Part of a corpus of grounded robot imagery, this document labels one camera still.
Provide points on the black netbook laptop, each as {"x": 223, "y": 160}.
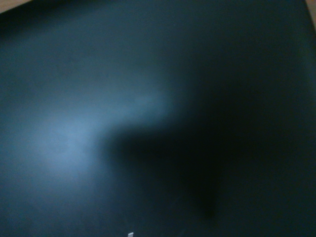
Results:
{"x": 123, "y": 98}

